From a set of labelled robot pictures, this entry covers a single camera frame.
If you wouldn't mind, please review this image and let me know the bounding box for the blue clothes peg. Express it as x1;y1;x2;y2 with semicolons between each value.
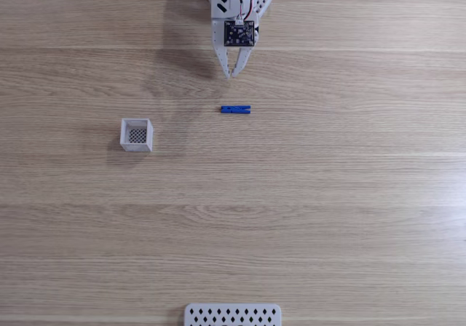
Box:
220;105;252;115

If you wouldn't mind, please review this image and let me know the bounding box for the small white lattice crate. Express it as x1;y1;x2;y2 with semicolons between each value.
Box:
119;117;154;153

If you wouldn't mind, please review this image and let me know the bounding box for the white perforated plate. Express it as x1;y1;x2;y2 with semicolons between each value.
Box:
183;303;283;326

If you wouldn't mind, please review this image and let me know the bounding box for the red white black wire bundle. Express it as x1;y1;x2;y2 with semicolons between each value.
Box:
232;0;255;25

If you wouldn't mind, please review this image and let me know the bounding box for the black camera circuit board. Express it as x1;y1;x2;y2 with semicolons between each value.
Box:
223;20;256;48

